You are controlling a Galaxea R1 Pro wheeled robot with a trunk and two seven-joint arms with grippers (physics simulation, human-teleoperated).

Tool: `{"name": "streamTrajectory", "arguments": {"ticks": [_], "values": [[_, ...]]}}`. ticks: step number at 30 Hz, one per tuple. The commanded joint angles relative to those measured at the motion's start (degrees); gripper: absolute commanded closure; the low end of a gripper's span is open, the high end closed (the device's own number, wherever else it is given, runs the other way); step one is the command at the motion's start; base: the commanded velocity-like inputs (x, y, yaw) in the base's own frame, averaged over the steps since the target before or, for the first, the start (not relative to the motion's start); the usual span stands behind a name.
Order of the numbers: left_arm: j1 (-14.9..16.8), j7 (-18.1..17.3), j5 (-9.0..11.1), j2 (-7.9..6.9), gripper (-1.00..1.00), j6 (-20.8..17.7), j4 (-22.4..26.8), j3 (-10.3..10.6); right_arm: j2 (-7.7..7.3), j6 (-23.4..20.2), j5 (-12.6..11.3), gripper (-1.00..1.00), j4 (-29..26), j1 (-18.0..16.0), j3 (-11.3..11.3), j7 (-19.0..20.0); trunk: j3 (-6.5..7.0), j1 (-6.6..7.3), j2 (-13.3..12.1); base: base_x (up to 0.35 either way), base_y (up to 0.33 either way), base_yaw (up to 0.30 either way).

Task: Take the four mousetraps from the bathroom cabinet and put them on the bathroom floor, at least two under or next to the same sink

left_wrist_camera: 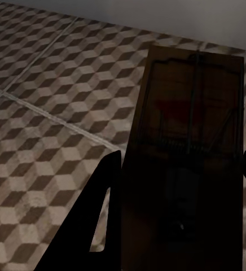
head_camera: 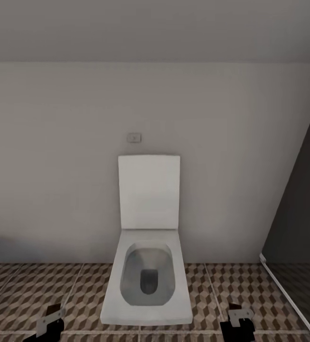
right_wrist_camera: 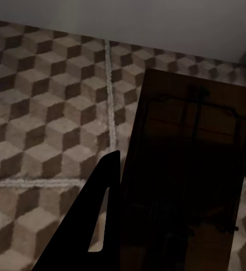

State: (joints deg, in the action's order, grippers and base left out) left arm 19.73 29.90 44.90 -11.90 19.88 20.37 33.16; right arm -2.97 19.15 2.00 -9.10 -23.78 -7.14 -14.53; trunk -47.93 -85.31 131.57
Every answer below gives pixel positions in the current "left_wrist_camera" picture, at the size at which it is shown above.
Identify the mousetrap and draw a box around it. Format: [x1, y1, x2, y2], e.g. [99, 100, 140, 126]
[121, 45, 246, 271]

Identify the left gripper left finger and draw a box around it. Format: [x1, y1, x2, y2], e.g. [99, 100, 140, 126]
[34, 150, 122, 271]

